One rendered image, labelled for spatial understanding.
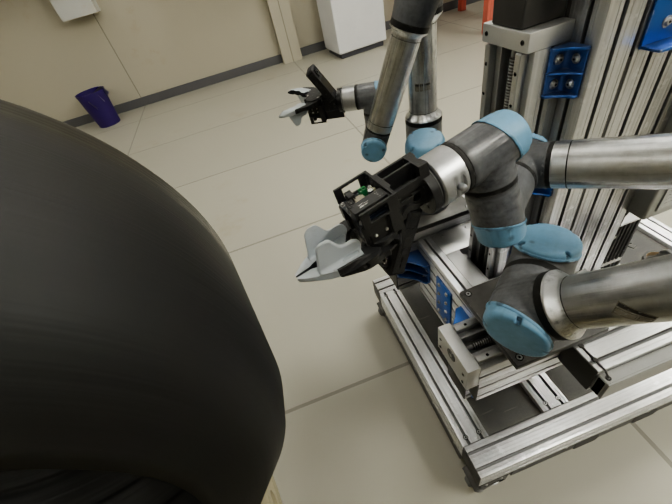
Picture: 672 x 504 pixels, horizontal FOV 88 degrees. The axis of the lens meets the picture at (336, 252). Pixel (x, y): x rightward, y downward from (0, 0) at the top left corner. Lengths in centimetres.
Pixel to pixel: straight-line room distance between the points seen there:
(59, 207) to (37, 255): 4
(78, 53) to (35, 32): 47
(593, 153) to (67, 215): 62
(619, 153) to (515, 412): 94
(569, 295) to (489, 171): 24
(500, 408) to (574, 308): 78
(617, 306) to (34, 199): 63
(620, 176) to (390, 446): 120
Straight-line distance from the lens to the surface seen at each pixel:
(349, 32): 573
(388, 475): 150
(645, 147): 64
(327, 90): 118
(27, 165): 29
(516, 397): 139
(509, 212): 56
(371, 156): 108
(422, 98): 116
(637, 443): 168
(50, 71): 672
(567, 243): 77
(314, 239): 45
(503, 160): 52
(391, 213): 43
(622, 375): 102
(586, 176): 64
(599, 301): 62
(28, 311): 22
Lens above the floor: 145
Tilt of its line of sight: 43 degrees down
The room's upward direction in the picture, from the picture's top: 16 degrees counter-clockwise
